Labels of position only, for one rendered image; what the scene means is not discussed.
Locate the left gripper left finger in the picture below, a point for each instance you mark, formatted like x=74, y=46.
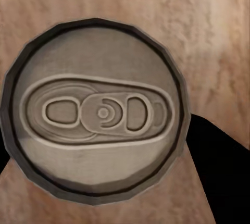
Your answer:
x=4, y=156

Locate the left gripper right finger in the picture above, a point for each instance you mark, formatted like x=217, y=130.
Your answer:
x=223, y=166

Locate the can of soda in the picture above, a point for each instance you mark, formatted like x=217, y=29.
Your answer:
x=94, y=111

